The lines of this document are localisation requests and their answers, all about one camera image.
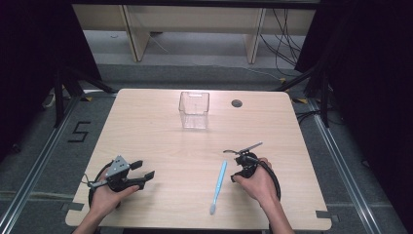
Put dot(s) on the black metal stand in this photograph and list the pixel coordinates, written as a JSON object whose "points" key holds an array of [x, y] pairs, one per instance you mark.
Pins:
{"points": [[324, 97], [59, 97]]}

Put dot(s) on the person's right hand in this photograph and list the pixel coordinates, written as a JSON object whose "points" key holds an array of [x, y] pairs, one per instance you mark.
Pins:
{"points": [[259, 187]]}

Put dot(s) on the light blue toothbrush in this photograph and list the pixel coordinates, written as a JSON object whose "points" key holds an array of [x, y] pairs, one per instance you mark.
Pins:
{"points": [[219, 185]]}

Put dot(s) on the black curtain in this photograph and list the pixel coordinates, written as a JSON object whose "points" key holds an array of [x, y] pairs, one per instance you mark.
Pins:
{"points": [[373, 81], [29, 65]]}

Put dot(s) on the round black table grommet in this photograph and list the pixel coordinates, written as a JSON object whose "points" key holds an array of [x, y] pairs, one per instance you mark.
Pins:
{"points": [[236, 103]]}

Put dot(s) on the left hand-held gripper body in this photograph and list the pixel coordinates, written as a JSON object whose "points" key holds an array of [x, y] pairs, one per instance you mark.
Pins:
{"points": [[117, 167]]}

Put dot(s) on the beige wooden shelf unit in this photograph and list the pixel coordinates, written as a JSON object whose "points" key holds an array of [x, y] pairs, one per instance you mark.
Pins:
{"points": [[195, 16]]}

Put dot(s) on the grey tape strip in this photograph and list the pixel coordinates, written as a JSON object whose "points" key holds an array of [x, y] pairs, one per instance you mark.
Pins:
{"points": [[324, 214], [73, 206]]}

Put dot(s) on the person's left hand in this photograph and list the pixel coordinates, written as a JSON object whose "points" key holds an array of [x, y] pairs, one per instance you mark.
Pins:
{"points": [[107, 200]]}

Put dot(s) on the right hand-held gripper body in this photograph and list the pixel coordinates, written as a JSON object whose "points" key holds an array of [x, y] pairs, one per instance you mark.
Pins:
{"points": [[247, 162]]}

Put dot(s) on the aluminium floor rail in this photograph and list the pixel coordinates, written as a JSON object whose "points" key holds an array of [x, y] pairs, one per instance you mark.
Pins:
{"points": [[35, 162], [341, 162]]}

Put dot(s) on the yellow tape piece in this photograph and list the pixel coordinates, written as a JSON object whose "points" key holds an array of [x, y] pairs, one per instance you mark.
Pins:
{"points": [[283, 80], [87, 98], [300, 100]]}

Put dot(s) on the clear plastic container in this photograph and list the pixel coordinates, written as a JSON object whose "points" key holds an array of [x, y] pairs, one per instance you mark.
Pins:
{"points": [[194, 110]]}

